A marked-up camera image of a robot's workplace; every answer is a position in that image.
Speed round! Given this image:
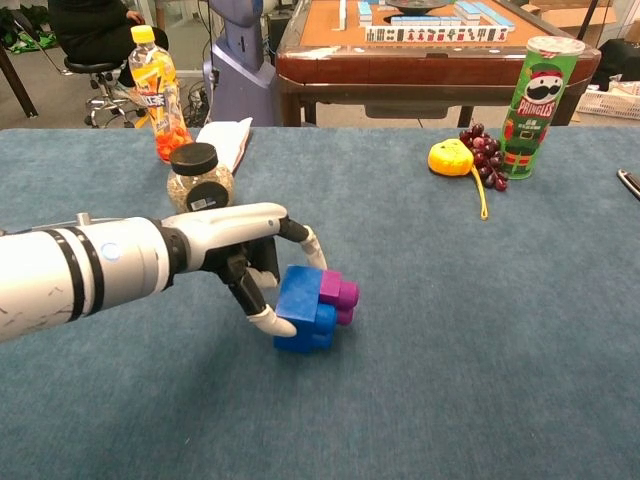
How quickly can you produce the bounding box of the dark red grape bunch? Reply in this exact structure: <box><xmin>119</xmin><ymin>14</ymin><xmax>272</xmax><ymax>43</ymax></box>
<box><xmin>458</xmin><ymin>123</ymin><xmax>509</xmax><ymax>193</ymax></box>

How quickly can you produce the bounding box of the seated person in black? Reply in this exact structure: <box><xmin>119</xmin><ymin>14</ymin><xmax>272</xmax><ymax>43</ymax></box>
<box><xmin>48</xmin><ymin>0</ymin><xmax>170</xmax><ymax>66</ymax></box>

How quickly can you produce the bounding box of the brown mahjong table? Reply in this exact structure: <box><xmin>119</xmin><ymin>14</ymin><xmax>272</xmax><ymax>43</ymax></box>
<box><xmin>274</xmin><ymin>0</ymin><xmax>603</xmax><ymax>129</ymax></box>

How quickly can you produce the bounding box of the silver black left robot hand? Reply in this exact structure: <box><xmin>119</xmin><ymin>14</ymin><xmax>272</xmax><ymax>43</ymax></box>
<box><xmin>162</xmin><ymin>202</ymin><xmax>329</xmax><ymax>337</ymax></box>

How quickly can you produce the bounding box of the purple building block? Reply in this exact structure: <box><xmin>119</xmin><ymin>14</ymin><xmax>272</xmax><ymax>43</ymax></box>
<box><xmin>319</xmin><ymin>269</ymin><xmax>361</xmax><ymax>326</ymax></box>

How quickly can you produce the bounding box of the round glass jar black lid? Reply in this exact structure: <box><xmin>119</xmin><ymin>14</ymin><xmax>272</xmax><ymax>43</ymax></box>
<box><xmin>166</xmin><ymin>142</ymin><xmax>236</xmax><ymax>215</ymax></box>

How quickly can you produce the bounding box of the green Pringles can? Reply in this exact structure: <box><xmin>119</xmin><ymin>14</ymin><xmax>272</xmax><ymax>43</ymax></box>
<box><xmin>501</xmin><ymin>35</ymin><xmax>587</xmax><ymax>181</ymax></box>

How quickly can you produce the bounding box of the blue grey machine pedestal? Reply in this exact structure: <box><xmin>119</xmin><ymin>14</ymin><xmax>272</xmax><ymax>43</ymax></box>
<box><xmin>208</xmin><ymin>0</ymin><xmax>277</xmax><ymax>127</ymax></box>

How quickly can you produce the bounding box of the blue felt table cover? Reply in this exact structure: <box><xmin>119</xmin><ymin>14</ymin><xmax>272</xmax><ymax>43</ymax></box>
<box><xmin>0</xmin><ymin>127</ymin><xmax>640</xmax><ymax>480</ymax></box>

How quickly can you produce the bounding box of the yellow toy with strap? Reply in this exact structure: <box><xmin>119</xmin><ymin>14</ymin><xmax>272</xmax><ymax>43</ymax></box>
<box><xmin>427</xmin><ymin>140</ymin><xmax>490</xmax><ymax>222</ymax></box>

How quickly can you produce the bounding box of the mahjong tile row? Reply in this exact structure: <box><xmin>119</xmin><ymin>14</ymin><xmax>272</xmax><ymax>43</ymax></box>
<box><xmin>364</xmin><ymin>24</ymin><xmax>510</xmax><ymax>44</ymax></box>

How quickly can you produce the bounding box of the cardboard box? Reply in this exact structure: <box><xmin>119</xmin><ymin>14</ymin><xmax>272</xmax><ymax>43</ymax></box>
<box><xmin>529</xmin><ymin>0</ymin><xmax>619</xmax><ymax>49</ymax></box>

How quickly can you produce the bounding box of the blue building block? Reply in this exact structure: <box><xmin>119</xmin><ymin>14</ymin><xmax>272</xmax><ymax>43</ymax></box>
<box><xmin>273</xmin><ymin>264</ymin><xmax>337</xmax><ymax>355</ymax></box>

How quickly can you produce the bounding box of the white plastic basket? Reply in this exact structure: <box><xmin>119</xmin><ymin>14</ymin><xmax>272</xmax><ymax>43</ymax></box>
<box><xmin>577</xmin><ymin>82</ymin><xmax>640</xmax><ymax>121</ymax></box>

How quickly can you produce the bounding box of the orange drink bottle yellow cap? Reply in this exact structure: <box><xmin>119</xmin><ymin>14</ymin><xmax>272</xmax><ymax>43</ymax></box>
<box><xmin>128</xmin><ymin>24</ymin><xmax>194</xmax><ymax>162</ymax></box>

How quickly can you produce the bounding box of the metal spoon black handle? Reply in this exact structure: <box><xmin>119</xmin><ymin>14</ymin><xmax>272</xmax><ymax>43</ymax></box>
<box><xmin>617</xmin><ymin>168</ymin><xmax>640</xmax><ymax>201</ymax></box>

